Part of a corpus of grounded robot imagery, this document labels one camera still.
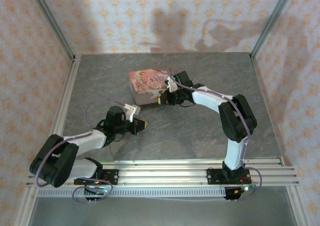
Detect aluminium corner post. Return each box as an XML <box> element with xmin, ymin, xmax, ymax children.
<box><xmin>26</xmin><ymin>0</ymin><xmax>76</xmax><ymax>61</ymax></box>
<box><xmin>249</xmin><ymin>0</ymin><xmax>298</xmax><ymax>60</ymax></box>

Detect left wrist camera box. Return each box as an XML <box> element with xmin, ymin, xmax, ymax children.
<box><xmin>123</xmin><ymin>103</ymin><xmax>141</xmax><ymax>121</ymax></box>

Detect decorated pink tin box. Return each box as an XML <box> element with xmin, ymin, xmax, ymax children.
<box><xmin>128</xmin><ymin>67</ymin><xmax>175</xmax><ymax>106</ymax></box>

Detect aluminium side rail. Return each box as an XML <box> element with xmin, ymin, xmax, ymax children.
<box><xmin>47</xmin><ymin>55</ymin><xmax>82</xmax><ymax>149</ymax></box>

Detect white slotted cable duct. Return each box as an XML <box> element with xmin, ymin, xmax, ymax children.
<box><xmin>37</xmin><ymin>187</ymin><xmax>227</xmax><ymax>198</ymax></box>

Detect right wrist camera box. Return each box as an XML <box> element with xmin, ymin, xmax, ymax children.
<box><xmin>164</xmin><ymin>76</ymin><xmax>179</xmax><ymax>94</ymax></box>

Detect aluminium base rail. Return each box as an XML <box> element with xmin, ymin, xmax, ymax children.
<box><xmin>26</xmin><ymin>157</ymin><xmax>301</xmax><ymax>187</ymax></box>

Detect grey metal panel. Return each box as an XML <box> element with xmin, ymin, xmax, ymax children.
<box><xmin>29</xmin><ymin>196</ymin><xmax>298</xmax><ymax>226</ymax></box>

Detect aluminium frame leg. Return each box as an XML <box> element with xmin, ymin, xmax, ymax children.
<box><xmin>13</xmin><ymin>185</ymin><xmax>38</xmax><ymax>226</ymax></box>
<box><xmin>286</xmin><ymin>185</ymin><xmax>310</xmax><ymax>226</ymax></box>

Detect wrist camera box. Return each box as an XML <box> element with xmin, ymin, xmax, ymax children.
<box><xmin>164</xmin><ymin>76</ymin><xmax>179</xmax><ymax>94</ymax></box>
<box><xmin>123</xmin><ymin>103</ymin><xmax>141</xmax><ymax>121</ymax></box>

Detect small circuit board with LEDs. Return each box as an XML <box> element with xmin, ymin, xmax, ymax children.
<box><xmin>232</xmin><ymin>184</ymin><xmax>258</xmax><ymax>196</ymax></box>
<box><xmin>84</xmin><ymin>184</ymin><xmax>109</xmax><ymax>196</ymax></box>

